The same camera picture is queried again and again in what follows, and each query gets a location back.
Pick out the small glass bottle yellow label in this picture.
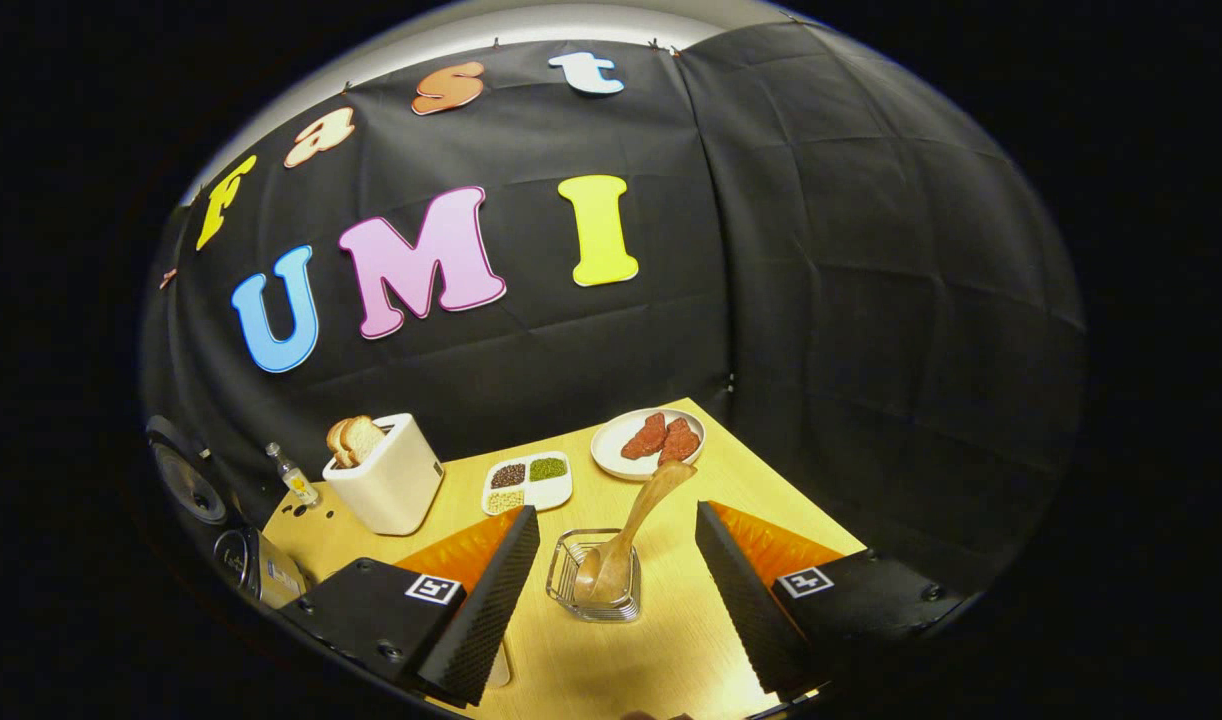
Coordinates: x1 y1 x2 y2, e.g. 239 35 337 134
265 442 321 509

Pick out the metal wire chopstick holder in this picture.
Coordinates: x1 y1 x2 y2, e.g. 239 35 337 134
546 528 642 623

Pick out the dark grey rice cooker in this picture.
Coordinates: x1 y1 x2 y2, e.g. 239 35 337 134
143 415 310 611

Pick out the black backdrop cloth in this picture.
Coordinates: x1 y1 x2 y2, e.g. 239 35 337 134
141 22 1087 601

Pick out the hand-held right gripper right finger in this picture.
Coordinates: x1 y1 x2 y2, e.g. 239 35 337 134
694 500 972 701

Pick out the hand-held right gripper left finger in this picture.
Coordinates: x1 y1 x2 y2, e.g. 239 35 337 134
279 505 542 706

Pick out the wooden spoon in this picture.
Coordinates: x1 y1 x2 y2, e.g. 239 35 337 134
573 460 699 606

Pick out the round white plate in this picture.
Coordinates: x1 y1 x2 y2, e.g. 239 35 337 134
590 408 707 482

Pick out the white toaster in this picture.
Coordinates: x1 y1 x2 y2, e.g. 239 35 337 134
322 413 445 537

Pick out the red meat piece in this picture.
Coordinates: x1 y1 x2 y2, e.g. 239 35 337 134
657 417 702 467
621 412 669 461

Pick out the white divided dish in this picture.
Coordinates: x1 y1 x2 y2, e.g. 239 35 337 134
481 451 574 517

